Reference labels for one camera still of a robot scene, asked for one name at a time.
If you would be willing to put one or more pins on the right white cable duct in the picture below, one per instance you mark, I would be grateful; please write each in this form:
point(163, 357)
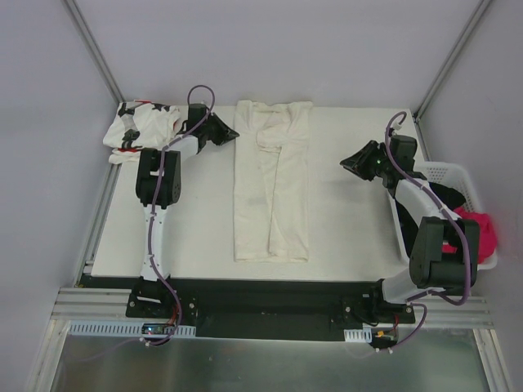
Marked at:
point(363, 335)

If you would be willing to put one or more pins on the white black patterned folded shirt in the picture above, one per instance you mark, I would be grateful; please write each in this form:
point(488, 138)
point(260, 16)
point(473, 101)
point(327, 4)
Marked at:
point(142, 124)

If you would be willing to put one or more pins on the cream white t shirt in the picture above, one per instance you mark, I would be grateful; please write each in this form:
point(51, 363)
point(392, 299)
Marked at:
point(271, 181)

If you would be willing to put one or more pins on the left aluminium frame post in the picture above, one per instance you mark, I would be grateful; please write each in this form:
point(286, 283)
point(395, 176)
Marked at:
point(89, 41)

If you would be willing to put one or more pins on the red white folded shirt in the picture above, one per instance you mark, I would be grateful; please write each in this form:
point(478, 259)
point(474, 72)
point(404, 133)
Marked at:
point(119, 156)

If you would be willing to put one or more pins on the right aluminium frame post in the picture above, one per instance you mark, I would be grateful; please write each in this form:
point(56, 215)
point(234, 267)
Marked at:
point(464, 37)

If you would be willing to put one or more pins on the white cable duct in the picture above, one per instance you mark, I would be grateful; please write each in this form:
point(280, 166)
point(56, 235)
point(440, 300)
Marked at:
point(363, 335)
point(129, 329)

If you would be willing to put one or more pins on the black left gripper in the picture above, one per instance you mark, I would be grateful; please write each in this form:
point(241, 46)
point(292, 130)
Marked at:
point(215, 127)

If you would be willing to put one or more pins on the white plastic laundry basket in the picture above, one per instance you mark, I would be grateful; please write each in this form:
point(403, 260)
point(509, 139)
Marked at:
point(453, 186)

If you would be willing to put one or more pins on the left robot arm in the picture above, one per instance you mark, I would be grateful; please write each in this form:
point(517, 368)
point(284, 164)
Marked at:
point(158, 180)

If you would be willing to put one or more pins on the left white cable duct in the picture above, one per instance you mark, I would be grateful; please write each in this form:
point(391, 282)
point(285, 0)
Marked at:
point(129, 329)

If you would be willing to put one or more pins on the pink garment in basket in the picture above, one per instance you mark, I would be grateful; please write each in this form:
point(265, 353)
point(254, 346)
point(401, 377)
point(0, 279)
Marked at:
point(487, 237)

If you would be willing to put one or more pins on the aluminium frame post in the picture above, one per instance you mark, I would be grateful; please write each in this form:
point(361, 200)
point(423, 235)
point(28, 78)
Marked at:
point(464, 37)
point(89, 41)

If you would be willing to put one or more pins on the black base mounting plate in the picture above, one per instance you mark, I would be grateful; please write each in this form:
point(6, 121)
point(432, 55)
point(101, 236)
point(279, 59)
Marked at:
point(266, 310)

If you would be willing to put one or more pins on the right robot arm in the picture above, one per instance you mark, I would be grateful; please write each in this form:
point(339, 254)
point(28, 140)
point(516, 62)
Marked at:
point(443, 259)

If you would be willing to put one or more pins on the black garment in basket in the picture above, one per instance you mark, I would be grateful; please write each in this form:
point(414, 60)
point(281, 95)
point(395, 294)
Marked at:
point(411, 204)

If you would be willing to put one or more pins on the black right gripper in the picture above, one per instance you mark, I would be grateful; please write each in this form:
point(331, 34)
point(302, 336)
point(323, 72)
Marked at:
point(372, 159)

